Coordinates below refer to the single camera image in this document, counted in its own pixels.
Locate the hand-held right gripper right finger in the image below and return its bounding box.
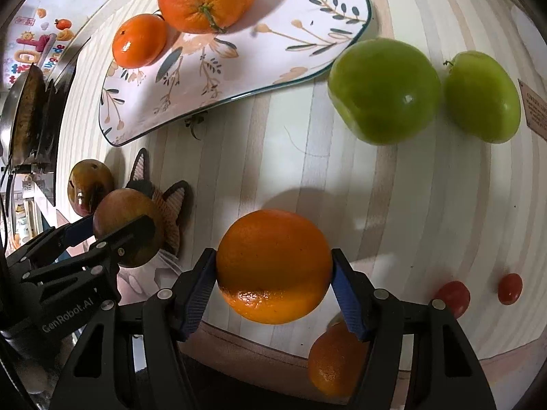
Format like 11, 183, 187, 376
330, 248, 496, 410

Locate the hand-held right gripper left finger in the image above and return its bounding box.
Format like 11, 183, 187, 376
49, 248, 218, 410

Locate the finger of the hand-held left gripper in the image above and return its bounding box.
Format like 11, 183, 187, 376
6, 214, 96, 271
21, 215, 156, 292

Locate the brown round fruit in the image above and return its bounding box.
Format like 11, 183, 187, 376
68, 159, 115, 217
93, 189, 165, 268

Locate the smooth orange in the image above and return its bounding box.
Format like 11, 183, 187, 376
308, 322, 370, 398
216, 209, 334, 325

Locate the red cherry tomato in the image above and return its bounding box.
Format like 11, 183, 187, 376
498, 273, 523, 306
433, 281, 471, 319

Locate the large green apple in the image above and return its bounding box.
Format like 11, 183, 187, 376
327, 38, 443, 146

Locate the floral oval plate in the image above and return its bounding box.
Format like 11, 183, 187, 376
98, 0, 372, 148

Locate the black wok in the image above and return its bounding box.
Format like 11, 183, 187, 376
0, 66, 48, 167

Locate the black stove top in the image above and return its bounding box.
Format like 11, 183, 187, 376
36, 36, 92, 206

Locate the striped cat print mat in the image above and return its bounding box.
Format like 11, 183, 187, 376
55, 0, 547, 377

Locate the small tangerine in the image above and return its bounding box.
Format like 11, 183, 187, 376
112, 14, 168, 69

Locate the brown mat label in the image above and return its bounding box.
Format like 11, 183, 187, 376
518, 79, 547, 139

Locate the colourful wall sticker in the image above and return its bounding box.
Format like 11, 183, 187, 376
4, 6, 75, 90

